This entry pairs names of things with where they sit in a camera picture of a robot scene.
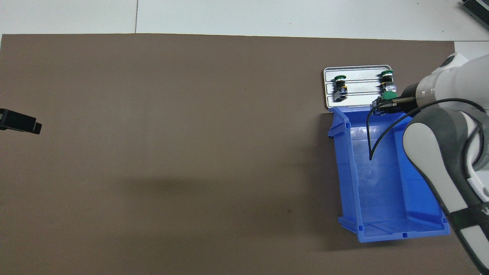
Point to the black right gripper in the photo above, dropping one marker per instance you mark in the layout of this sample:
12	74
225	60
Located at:
408	93

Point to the green push button switch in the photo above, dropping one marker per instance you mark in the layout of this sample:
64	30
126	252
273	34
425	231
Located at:
387	81
390	95
339	88

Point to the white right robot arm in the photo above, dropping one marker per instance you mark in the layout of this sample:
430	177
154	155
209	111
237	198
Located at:
431	152

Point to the silver metal tray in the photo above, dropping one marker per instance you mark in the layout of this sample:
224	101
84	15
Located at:
363	99

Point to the blue plastic storage bin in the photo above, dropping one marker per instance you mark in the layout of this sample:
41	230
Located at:
382	198

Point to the grey ribbed device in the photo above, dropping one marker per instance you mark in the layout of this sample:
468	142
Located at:
477	7

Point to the brown table mat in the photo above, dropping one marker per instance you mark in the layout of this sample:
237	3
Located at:
191	191

